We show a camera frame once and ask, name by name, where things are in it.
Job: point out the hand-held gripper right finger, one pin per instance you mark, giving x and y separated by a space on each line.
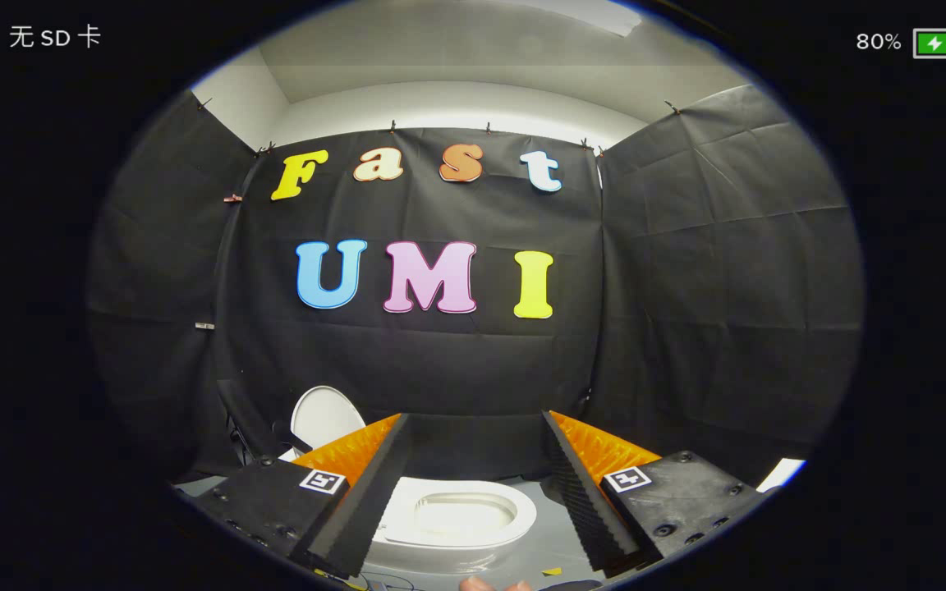
584 492

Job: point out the white toilet tank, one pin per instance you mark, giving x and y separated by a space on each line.
288 455

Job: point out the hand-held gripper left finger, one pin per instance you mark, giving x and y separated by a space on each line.
370 492

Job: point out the black tripod stand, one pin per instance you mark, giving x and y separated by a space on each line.
236 419

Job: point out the black backdrop cloth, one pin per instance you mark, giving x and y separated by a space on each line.
440 361

